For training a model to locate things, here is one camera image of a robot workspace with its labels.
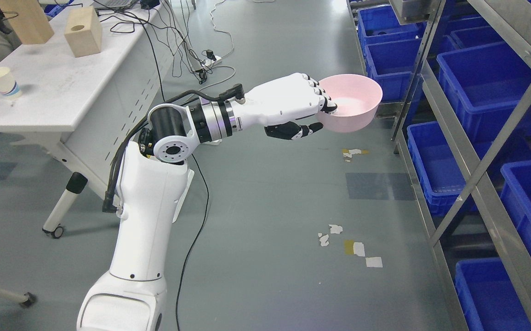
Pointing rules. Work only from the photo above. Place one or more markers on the white power strip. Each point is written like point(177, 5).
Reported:
point(211, 60)

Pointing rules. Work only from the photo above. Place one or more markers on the tall wooden block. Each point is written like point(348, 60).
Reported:
point(28, 20)

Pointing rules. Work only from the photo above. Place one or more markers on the steel shelf rack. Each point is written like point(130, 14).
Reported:
point(462, 108)

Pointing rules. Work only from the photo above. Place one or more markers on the paper cup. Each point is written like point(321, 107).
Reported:
point(9, 87)

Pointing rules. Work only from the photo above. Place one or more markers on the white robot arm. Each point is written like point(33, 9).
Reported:
point(146, 189)

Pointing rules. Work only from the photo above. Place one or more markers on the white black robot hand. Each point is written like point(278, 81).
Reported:
point(277, 104)

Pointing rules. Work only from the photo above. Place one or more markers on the wooden block with hole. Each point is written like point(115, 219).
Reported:
point(83, 32)

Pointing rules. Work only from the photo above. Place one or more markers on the white desk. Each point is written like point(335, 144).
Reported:
point(81, 109)

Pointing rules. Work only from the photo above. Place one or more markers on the pink plastic bowl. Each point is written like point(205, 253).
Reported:
point(357, 98)

